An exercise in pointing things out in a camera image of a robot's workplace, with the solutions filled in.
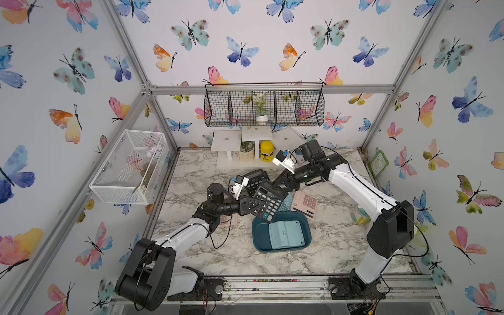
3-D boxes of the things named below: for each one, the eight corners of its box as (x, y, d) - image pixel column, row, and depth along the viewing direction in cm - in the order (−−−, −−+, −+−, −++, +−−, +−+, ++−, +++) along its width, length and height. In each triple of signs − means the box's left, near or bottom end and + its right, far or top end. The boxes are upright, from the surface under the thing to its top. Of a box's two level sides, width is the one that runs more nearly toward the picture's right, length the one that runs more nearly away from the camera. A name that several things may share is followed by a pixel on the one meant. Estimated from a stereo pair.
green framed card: (373, 176, 112) (381, 165, 104) (366, 161, 119) (373, 150, 112) (382, 176, 112) (391, 165, 104) (375, 161, 119) (382, 150, 112)
